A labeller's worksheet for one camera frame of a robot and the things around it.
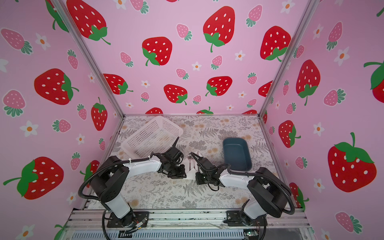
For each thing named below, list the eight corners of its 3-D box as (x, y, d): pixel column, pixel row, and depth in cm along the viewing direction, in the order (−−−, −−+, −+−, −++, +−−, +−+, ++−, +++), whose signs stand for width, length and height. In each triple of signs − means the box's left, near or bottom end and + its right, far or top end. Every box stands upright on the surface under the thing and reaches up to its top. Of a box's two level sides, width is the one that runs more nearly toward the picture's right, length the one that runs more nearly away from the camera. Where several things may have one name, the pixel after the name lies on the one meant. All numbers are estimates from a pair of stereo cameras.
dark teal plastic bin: (225, 172, 92) (227, 168, 88) (222, 142, 107) (223, 137, 103) (250, 172, 92) (253, 168, 88) (243, 142, 107) (245, 137, 103)
